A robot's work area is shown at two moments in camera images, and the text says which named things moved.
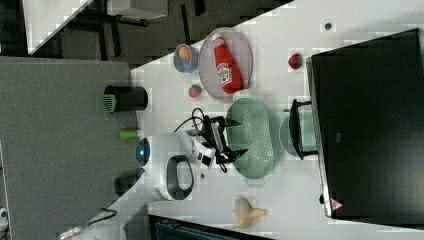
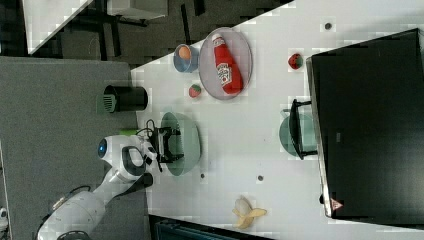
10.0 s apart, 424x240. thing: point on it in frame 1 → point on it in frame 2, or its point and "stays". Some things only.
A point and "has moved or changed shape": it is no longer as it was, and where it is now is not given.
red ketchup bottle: (229, 73) stays
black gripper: (213, 131) → (160, 142)
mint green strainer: (254, 134) has moved or changed shape
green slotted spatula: (105, 103) stays
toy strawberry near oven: (295, 61) stays
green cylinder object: (128, 134) stays
